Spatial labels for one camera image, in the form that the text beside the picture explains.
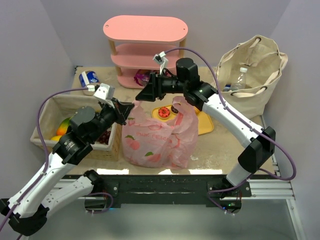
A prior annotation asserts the orange mango fruit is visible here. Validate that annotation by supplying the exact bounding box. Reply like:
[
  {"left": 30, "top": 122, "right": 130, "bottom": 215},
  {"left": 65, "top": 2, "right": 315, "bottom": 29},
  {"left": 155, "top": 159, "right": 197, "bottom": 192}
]
[{"left": 56, "top": 117, "right": 71, "bottom": 136}]

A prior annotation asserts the wicker basket with liner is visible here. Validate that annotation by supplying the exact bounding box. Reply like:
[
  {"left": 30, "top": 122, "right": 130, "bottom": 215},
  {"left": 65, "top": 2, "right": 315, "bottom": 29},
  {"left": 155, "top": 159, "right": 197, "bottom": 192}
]
[{"left": 39, "top": 94, "right": 122, "bottom": 162}]

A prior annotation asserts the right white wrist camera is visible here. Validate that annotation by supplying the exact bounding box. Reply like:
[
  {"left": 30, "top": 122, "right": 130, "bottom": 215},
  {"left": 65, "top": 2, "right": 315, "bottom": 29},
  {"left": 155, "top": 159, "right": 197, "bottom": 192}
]
[{"left": 153, "top": 51, "right": 169, "bottom": 75}]

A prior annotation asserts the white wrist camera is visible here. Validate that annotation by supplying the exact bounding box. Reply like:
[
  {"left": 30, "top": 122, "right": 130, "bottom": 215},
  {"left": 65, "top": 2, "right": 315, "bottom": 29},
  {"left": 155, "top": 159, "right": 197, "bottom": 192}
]
[
  {"left": 87, "top": 83, "right": 115, "bottom": 108},
  {"left": 153, "top": 51, "right": 169, "bottom": 75}
]

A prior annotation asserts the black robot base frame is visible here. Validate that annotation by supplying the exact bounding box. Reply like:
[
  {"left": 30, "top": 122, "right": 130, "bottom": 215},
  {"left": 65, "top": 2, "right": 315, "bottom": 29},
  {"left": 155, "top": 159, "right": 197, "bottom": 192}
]
[{"left": 84, "top": 174, "right": 252, "bottom": 213}]

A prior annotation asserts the pink sprinkled donut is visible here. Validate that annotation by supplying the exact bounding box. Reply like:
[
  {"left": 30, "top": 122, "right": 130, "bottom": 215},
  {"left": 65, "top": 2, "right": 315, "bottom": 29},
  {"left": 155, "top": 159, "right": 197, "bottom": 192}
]
[{"left": 157, "top": 106, "right": 171, "bottom": 119}]

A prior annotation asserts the yellow plastic tray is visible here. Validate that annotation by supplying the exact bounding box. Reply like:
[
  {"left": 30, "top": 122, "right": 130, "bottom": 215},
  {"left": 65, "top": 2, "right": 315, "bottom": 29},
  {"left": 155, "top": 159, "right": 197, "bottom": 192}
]
[{"left": 151, "top": 104, "right": 214, "bottom": 135}]

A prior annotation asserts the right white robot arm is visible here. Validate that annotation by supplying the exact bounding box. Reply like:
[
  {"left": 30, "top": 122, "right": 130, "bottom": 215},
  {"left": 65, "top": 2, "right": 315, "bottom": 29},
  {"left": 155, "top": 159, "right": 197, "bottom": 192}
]
[{"left": 135, "top": 58, "right": 276, "bottom": 186}]

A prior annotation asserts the pink plastic bag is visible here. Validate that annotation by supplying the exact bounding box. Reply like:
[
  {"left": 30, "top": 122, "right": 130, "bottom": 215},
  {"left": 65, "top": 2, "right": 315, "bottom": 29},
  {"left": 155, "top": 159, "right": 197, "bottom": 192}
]
[{"left": 121, "top": 96, "right": 199, "bottom": 169}]

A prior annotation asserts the pink three-tier shelf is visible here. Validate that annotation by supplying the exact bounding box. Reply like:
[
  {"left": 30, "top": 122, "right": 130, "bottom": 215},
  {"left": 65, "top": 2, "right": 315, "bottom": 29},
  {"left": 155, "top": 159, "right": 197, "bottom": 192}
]
[{"left": 103, "top": 15, "right": 188, "bottom": 89}]

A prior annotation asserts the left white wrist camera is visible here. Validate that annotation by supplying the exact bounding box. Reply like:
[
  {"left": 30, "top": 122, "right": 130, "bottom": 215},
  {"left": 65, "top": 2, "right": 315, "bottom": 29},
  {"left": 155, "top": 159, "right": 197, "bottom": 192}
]
[{"left": 87, "top": 83, "right": 115, "bottom": 108}]

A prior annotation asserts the blue white tin can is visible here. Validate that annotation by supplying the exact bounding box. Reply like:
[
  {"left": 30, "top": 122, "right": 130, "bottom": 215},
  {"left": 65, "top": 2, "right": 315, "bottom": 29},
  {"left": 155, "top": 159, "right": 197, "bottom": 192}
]
[{"left": 78, "top": 70, "right": 100, "bottom": 96}]

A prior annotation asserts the chocolate donut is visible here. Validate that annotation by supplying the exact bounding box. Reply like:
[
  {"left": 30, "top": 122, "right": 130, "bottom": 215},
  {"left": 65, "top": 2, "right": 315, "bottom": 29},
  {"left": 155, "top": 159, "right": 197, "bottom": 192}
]
[{"left": 170, "top": 105, "right": 179, "bottom": 115}]

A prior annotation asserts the cream canvas tote bag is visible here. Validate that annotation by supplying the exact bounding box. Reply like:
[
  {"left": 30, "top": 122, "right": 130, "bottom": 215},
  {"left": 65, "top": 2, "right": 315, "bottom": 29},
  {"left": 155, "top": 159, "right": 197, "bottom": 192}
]
[{"left": 212, "top": 35, "right": 288, "bottom": 119}]

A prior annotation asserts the purple snack packet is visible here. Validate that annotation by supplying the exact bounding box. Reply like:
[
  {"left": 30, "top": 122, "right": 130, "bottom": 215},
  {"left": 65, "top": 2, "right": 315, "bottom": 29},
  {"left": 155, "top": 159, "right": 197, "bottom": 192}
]
[{"left": 133, "top": 69, "right": 152, "bottom": 87}]

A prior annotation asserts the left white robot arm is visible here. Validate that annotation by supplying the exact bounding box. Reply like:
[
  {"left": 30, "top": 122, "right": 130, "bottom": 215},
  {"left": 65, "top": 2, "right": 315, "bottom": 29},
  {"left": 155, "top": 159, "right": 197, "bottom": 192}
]
[{"left": 0, "top": 98, "right": 135, "bottom": 236}]

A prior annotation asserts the clear water bottle green label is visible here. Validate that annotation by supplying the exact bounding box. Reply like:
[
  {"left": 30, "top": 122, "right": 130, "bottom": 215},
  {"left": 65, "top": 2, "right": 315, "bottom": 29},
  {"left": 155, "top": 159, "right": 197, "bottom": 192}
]
[{"left": 230, "top": 67, "right": 248, "bottom": 91}]

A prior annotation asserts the dark red grapes bunch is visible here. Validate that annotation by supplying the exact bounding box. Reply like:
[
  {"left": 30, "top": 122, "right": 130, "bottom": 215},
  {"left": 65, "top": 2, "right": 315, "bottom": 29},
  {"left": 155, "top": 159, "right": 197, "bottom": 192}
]
[{"left": 97, "top": 130, "right": 111, "bottom": 145}]

